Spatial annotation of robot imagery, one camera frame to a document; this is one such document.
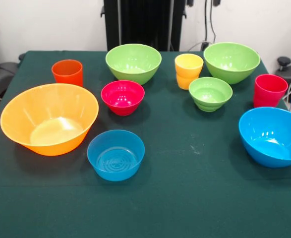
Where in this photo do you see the yellow plastic cup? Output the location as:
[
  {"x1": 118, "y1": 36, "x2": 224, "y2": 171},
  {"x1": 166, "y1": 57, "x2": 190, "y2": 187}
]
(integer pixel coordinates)
[{"x1": 174, "y1": 53, "x2": 204, "y2": 90}]

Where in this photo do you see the small pink plastic bowl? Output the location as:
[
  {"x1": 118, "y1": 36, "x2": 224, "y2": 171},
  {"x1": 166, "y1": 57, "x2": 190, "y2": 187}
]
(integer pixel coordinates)
[{"x1": 100, "y1": 80, "x2": 145, "y2": 117}]

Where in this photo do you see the large green plastic bowl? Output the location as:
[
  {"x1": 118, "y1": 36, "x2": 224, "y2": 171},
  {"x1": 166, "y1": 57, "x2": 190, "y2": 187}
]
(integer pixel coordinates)
[
  {"x1": 203, "y1": 42, "x2": 261, "y2": 85},
  {"x1": 105, "y1": 43, "x2": 162, "y2": 86}
]

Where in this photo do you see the small blue plastic bowl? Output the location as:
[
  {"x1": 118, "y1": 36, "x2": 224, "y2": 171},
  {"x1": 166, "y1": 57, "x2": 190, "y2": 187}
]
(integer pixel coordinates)
[{"x1": 87, "y1": 129, "x2": 145, "y2": 182}]

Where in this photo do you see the small green plastic bowl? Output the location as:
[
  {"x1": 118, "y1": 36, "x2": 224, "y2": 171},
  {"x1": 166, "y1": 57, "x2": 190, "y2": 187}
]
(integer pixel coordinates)
[{"x1": 188, "y1": 76, "x2": 233, "y2": 113}]

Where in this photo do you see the dark green table cloth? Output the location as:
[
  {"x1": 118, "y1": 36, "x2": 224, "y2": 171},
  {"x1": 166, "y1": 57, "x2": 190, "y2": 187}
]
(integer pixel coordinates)
[{"x1": 0, "y1": 50, "x2": 291, "y2": 238}]

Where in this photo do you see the orange plastic cup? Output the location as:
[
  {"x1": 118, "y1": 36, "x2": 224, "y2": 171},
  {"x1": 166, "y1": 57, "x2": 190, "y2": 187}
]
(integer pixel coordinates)
[{"x1": 51, "y1": 59, "x2": 83, "y2": 88}]

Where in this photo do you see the large blue plastic bowl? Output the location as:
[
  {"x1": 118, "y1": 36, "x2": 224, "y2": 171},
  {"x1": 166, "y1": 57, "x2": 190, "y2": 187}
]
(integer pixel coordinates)
[{"x1": 238, "y1": 107, "x2": 291, "y2": 169}]

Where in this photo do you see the large orange plastic bowl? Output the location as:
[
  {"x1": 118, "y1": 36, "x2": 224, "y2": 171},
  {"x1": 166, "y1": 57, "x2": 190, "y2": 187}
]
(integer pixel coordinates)
[{"x1": 0, "y1": 83, "x2": 99, "y2": 156}]

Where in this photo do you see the red plastic cup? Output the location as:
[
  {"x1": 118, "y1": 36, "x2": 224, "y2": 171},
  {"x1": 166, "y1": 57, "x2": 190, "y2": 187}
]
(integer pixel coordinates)
[{"x1": 253, "y1": 74, "x2": 289, "y2": 109}]

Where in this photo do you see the black round knob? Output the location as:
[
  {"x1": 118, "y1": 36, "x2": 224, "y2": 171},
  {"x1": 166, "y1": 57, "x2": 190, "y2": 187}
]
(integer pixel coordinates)
[{"x1": 277, "y1": 56, "x2": 291, "y2": 72}]

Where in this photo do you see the black chair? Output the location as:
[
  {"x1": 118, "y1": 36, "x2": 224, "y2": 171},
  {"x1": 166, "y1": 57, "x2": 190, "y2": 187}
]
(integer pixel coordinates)
[{"x1": 0, "y1": 32, "x2": 19, "y2": 100}]

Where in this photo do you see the grey cable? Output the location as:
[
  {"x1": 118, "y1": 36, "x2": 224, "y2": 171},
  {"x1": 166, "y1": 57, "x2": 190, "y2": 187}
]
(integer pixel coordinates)
[{"x1": 187, "y1": 41, "x2": 205, "y2": 52}]

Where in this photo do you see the black cable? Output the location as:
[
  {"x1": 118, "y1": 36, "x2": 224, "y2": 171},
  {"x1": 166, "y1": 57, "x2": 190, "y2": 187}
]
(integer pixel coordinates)
[
  {"x1": 209, "y1": 0, "x2": 217, "y2": 43},
  {"x1": 204, "y1": 0, "x2": 209, "y2": 43}
]

